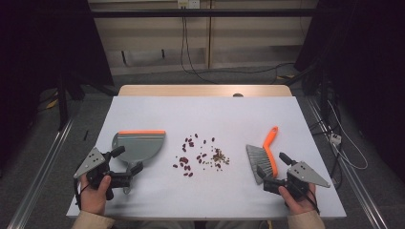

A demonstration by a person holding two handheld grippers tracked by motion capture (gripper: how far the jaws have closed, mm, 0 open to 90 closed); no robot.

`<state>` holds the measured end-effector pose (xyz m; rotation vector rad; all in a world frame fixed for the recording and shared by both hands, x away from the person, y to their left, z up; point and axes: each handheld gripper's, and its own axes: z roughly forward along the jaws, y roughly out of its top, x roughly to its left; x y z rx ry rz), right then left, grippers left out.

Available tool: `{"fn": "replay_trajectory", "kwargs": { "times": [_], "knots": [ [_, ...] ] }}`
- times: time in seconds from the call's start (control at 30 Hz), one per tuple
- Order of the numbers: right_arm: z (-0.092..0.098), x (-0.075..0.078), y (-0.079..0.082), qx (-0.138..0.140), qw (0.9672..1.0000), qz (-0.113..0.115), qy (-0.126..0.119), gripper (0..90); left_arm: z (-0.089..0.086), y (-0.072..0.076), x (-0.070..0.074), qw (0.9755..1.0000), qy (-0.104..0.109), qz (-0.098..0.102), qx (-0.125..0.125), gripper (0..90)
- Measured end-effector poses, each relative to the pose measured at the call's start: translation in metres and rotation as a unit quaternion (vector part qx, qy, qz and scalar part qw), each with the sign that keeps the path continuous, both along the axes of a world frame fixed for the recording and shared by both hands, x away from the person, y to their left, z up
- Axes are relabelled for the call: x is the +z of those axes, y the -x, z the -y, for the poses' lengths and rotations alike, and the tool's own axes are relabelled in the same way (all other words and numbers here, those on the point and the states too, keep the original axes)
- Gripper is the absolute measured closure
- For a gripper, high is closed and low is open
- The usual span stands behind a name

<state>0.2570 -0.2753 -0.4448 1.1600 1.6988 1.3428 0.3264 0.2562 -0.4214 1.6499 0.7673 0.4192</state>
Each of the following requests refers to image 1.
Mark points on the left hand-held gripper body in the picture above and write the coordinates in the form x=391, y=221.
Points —
x=95, y=168

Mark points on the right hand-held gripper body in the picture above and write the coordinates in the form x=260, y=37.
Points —
x=302, y=178

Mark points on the orange brush with grey bristles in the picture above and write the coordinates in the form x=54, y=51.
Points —
x=270, y=149

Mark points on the grey dustpan with orange lip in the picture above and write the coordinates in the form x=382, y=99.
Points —
x=140, y=148

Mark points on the heap of small green beans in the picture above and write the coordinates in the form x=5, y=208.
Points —
x=219, y=156

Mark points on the person's right hand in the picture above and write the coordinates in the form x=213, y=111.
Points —
x=299, y=205

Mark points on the person's left hand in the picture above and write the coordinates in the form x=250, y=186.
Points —
x=94, y=198

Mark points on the white table mat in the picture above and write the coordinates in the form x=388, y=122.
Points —
x=223, y=191

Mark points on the white power strip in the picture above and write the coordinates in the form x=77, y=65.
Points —
x=335, y=138

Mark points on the dark round table grommet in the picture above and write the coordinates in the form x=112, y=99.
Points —
x=238, y=94

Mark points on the dark curtain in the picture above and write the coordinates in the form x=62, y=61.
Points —
x=366, y=63
x=41, y=47

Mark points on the black metal crossbar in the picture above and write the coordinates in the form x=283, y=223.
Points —
x=203, y=13

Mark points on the aluminium floor rail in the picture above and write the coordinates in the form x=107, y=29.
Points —
x=353, y=178
x=38, y=181

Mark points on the black wall bracket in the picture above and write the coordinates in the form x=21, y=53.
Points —
x=123, y=58
x=163, y=53

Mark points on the white wall socket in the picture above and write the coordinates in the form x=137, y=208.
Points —
x=188, y=4

